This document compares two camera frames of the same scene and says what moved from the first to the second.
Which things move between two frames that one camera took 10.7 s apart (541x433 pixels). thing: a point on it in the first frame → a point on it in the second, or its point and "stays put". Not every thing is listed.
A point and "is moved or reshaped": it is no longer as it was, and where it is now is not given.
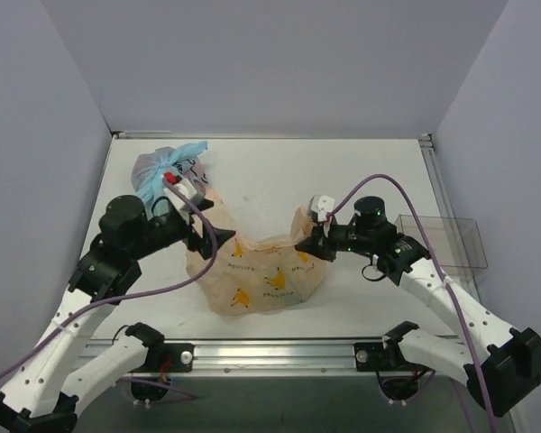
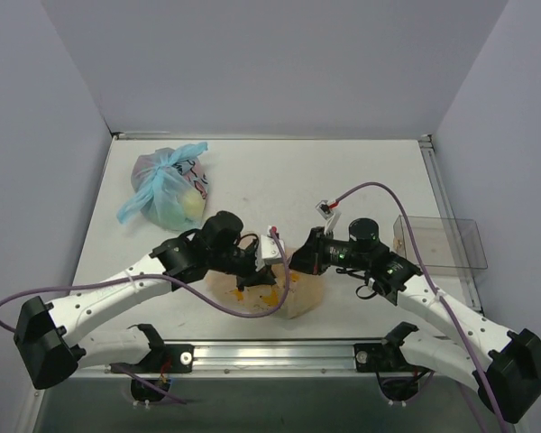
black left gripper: [197, 235] → [256, 272]
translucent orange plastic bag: [243, 280] is moved or reshaped
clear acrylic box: [456, 242] stays put
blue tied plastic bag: [151, 168] stays put
